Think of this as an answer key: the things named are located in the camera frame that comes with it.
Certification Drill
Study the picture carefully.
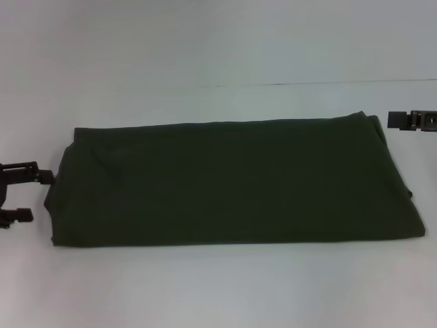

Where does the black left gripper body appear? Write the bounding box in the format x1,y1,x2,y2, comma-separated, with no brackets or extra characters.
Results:
0,169,10,210

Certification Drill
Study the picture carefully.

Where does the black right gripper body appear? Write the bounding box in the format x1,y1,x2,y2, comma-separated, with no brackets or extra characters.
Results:
419,110,437,133

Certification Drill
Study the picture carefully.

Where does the dark green shirt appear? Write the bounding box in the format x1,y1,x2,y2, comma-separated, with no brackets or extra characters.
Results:
44,111,426,249

